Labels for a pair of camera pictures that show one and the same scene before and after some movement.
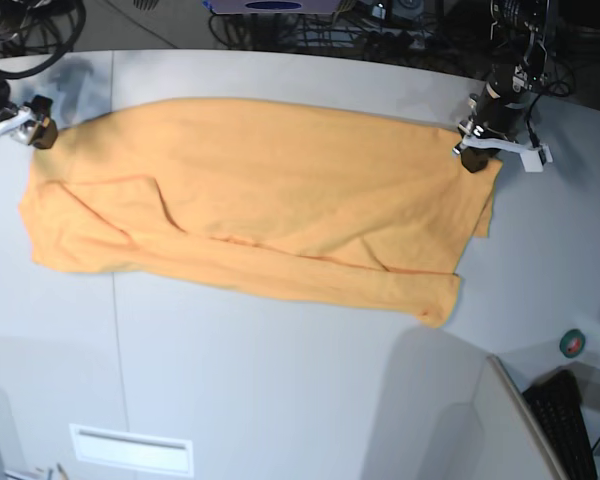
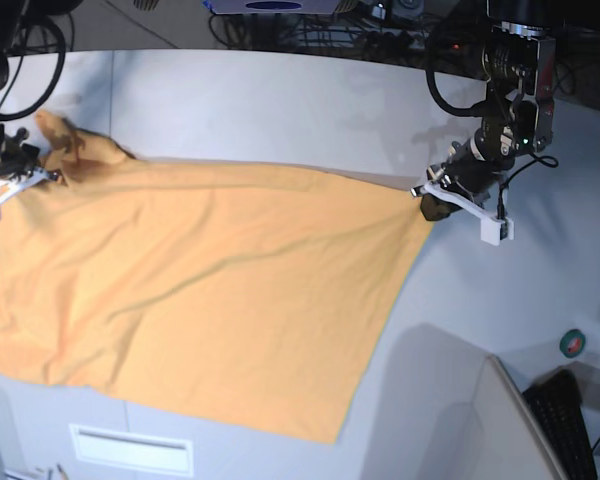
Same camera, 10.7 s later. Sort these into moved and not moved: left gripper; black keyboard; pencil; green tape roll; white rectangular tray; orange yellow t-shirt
Moved: orange yellow t-shirt; left gripper
Not moved: black keyboard; green tape roll; white rectangular tray; pencil
